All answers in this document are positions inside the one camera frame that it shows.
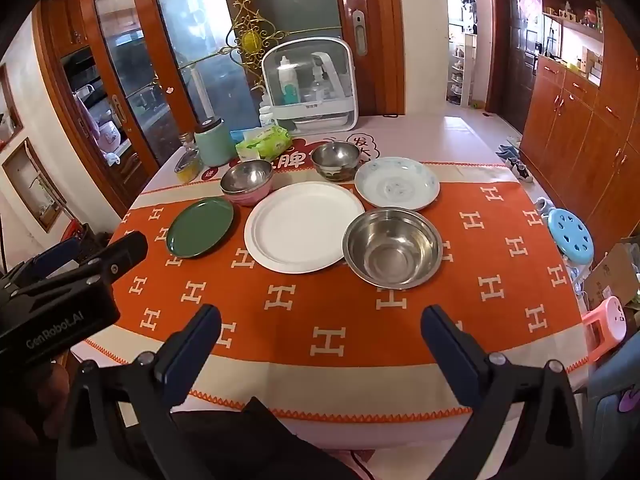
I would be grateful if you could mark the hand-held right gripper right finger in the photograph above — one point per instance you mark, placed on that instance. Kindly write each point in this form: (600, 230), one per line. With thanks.
(450, 345)

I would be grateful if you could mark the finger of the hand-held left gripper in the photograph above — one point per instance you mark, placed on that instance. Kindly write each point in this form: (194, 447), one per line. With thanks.
(52, 255)
(117, 255)

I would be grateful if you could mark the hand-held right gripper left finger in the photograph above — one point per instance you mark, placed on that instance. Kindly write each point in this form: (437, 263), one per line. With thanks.
(192, 340)

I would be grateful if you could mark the large steel bowl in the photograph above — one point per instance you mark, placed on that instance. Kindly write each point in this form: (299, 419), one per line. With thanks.
(392, 247)

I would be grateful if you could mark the small steel bowl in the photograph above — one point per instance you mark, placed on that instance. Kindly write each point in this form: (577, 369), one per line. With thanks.
(332, 157)

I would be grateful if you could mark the red plastic basket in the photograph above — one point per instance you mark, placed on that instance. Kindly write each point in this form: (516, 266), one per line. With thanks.
(74, 232)

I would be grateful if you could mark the green plate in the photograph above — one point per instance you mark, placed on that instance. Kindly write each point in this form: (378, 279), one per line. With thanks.
(200, 227)

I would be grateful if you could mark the yellow tin can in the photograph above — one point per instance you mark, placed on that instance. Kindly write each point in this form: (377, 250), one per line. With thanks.
(186, 167)

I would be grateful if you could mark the orange patterned tablecloth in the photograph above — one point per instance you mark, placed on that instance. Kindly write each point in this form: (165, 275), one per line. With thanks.
(300, 310)

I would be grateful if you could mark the person's dark clothing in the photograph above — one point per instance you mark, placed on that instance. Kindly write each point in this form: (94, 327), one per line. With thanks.
(250, 440)

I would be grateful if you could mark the pink kitchen appliance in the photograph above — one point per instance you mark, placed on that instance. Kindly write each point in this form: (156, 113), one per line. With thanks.
(105, 135)

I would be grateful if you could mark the small glass jar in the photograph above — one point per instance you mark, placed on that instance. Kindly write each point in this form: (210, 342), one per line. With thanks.
(187, 141)

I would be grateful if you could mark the mint green canister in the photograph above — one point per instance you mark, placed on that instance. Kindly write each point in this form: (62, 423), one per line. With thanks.
(212, 145)

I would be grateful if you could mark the pink steel bowl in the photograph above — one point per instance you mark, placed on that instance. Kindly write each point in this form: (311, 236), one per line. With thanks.
(246, 180)

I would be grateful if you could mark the pink plastic stool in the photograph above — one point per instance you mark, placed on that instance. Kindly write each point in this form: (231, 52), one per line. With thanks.
(605, 325)

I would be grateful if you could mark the blue plastic stool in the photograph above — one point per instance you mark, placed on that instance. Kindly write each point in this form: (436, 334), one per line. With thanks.
(570, 232)

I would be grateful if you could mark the white sneaker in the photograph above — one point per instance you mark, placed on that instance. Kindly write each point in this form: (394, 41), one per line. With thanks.
(542, 205)

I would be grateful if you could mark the cardboard box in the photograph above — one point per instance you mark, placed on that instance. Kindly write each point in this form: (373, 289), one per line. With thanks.
(612, 270)

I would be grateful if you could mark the green tissue pack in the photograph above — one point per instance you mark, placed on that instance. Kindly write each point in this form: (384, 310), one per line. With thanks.
(262, 142)

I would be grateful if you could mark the blue slipper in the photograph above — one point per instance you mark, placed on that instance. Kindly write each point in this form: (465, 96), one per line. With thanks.
(505, 150)

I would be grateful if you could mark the white pill bottle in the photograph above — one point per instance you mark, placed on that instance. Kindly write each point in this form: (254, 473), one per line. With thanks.
(266, 116)

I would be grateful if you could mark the white bottle green label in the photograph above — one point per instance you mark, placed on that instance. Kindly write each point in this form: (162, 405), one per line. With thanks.
(286, 82)

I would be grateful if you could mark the wooden cabinet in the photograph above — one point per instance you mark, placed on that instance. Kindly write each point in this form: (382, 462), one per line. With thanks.
(575, 135)

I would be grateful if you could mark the wooden glass sliding door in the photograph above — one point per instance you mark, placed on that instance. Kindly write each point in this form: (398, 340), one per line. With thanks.
(175, 10)

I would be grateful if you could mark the golden door ornament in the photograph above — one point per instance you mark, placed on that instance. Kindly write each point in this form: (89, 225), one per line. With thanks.
(250, 35)

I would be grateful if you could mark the clear plastic bottle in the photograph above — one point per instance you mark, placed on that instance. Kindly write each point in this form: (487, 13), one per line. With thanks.
(317, 85)

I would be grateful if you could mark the white shoe rack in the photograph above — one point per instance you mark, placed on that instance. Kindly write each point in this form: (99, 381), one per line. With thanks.
(462, 67)

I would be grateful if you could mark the white storage box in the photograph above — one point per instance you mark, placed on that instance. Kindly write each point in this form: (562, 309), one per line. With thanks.
(345, 85)

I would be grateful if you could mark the dark entrance door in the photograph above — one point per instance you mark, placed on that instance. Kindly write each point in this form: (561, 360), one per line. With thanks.
(517, 45)

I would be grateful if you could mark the wooden wall niche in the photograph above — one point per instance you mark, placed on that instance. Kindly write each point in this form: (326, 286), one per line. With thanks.
(32, 185)
(10, 105)

